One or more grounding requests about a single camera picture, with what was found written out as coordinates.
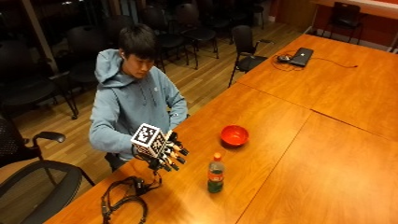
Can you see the white counter top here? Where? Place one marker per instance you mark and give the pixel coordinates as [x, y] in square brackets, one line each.
[365, 6]

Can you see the white marker cube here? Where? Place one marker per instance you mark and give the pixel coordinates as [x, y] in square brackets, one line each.
[149, 139]

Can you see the red bowl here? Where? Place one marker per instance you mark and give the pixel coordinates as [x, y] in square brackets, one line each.
[234, 135]

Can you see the black side chair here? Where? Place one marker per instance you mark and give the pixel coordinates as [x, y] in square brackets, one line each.
[345, 15]

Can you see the black chair with armrests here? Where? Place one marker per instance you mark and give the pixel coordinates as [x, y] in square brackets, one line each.
[244, 40]

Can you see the rows of black stacking chairs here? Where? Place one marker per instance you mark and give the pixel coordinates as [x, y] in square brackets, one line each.
[85, 46]

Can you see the the person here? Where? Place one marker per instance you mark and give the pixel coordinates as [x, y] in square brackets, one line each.
[132, 93]

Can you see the green bottle with orange cap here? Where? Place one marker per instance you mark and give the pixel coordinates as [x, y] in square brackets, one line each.
[216, 177]

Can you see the black mesh office chair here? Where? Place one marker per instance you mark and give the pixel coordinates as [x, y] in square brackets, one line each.
[12, 140]
[61, 189]

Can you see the black laptop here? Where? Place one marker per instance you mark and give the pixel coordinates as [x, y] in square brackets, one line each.
[301, 56]

